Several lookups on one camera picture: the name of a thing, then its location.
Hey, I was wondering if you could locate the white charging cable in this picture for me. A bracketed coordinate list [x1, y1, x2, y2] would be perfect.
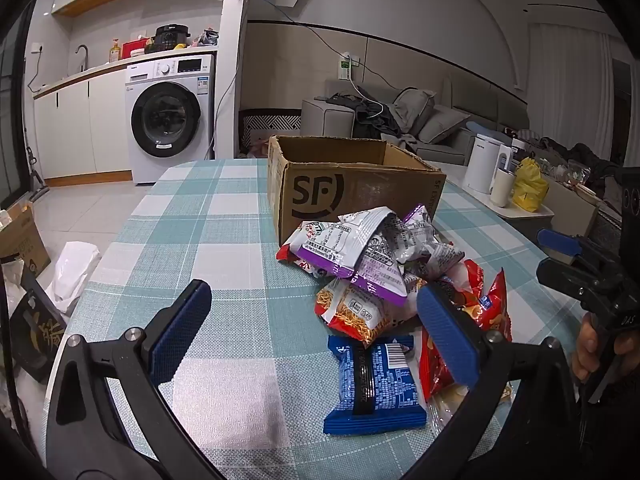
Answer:
[350, 77, 386, 116]

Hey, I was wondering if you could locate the white washing machine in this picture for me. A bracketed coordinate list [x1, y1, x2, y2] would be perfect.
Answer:
[125, 54, 217, 185]

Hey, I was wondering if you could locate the dark clothes pile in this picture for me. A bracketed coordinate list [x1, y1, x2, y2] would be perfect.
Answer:
[327, 91, 401, 138]

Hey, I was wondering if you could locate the black pressure cooker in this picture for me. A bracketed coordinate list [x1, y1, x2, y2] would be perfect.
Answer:
[155, 25, 191, 51]

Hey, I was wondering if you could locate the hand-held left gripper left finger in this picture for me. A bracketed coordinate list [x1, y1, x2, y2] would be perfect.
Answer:
[44, 279, 222, 480]

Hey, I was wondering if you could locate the grey white snack packet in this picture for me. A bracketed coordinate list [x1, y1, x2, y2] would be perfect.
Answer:
[425, 242, 466, 278]

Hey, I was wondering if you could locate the cream snack packet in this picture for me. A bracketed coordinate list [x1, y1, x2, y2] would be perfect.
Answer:
[430, 382, 513, 436]

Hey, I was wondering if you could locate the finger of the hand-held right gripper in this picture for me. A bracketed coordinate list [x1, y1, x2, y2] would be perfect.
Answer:
[536, 257, 632, 312]
[537, 229, 622, 274]

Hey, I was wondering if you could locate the white curtain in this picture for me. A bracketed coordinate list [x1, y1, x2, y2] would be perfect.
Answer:
[527, 22, 626, 166]

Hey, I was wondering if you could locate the yellow plastic bag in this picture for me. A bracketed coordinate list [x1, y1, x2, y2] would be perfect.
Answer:
[511, 157, 550, 213]

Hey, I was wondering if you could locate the orange noodle snack packet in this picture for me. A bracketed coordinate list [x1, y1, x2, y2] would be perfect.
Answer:
[314, 277, 421, 348]

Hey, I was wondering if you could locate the red snack packet blue logo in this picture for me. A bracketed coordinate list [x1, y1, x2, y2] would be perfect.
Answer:
[462, 259, 513, 343]

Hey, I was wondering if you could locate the black box gold print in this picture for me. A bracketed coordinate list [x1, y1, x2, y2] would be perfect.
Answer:
[7, 265, 68, 383]

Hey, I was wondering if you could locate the white cup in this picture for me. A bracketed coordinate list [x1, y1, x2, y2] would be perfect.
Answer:
[489, 167, 516, 208]

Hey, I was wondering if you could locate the striped basket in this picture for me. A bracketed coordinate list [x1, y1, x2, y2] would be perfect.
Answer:
[240, 110, 303, 151]

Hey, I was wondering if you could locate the cardboard box with flaps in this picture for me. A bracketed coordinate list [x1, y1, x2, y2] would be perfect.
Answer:
[0, 202, 51, 276]

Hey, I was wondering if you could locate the person's right hand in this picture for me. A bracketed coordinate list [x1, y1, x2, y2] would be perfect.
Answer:
[571, 312, 603, 383]

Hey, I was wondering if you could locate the black socket cable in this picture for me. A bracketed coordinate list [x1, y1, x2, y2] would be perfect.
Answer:
[27, 52, 43, 93]

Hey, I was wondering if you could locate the white power strip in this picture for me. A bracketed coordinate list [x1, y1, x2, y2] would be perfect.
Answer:
[336, 51, 362, 81]

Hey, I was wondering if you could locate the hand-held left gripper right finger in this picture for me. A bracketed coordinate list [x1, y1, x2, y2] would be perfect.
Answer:
[400, 282, 584, 480]

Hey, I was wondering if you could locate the grey sofa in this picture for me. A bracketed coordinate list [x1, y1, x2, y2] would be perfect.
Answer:
[300, 77, 531, 166]

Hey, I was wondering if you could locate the dark glass door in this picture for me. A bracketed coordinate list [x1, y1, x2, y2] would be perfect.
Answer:
[0, 10, 36, 206]

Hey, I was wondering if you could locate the white electric kettle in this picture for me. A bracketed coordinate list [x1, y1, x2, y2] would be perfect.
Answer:
[462, 133, 513, 195]

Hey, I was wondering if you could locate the brown cardboard box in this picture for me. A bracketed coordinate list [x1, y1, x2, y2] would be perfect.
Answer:
[266, 135, 447, 248]

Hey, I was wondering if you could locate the white plastic bag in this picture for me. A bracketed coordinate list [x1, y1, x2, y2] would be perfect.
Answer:
[47, 241, 101, 313]

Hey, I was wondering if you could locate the mop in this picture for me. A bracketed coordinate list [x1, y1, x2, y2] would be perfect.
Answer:
[25, 147, 51, 201]

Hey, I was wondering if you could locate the grey coffee table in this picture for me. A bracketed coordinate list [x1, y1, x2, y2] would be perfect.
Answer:
[425, 160, 601, 256]

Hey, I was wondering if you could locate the purple white snack packet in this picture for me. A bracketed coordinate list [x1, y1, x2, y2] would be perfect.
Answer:
[350, 245, 408, 307]
[395, 204, 441, 263]
[291, 207, 401, 281]

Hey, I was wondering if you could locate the white base cabinet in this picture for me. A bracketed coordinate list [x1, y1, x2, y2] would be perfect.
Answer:
[32, 67, 135, 181]

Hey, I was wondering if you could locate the grey pillow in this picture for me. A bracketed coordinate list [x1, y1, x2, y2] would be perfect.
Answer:
[417, 105, 471, 145]

